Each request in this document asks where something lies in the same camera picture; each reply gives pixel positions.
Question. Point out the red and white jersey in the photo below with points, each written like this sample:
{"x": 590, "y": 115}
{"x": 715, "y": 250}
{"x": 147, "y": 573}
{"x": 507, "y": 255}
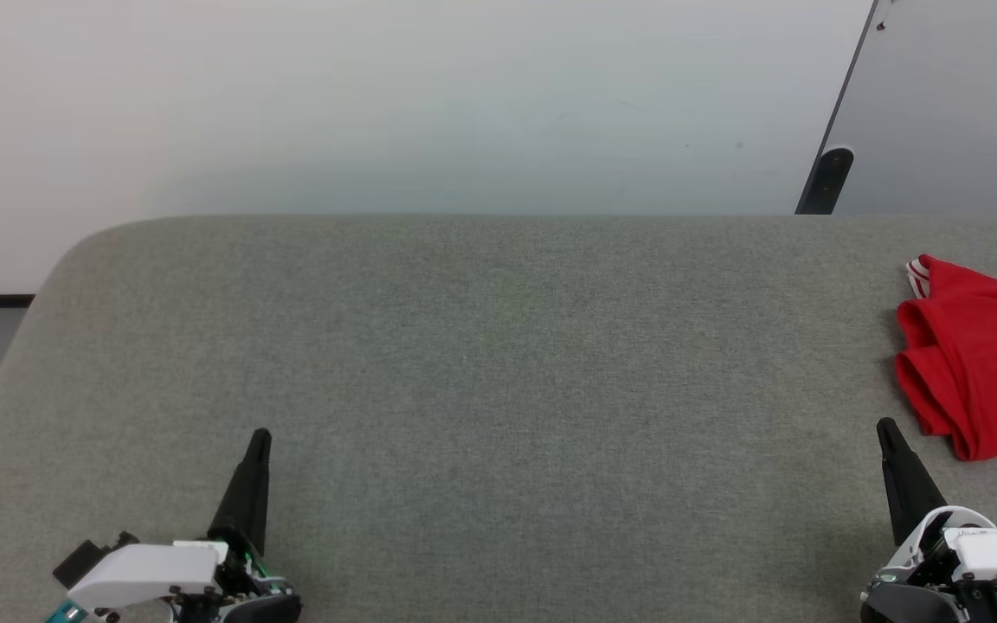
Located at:
{"x": 983, "y": 363}

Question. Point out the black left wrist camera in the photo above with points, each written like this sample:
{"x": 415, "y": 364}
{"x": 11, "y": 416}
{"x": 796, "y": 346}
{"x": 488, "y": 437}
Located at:
{"x": 79, "y": 561}

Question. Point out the teal left camera connector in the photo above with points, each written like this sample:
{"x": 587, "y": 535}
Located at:
{"x": 66, "y": 613}

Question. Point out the black oblong wall bracket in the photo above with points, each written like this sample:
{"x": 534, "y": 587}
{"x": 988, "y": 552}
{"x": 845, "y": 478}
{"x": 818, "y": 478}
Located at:
{"x": 827, "y": 182}

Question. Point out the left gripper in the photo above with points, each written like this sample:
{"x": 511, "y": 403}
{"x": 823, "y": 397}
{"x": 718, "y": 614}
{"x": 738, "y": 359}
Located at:
{"x": 152, "y": 575}

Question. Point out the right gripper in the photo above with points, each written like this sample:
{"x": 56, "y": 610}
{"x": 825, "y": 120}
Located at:
{"x": 983, "y": 571}

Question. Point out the grey panel with dark edge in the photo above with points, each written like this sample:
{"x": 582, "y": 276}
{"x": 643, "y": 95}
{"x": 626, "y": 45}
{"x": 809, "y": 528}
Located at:
{"x": 948, "y": 104}

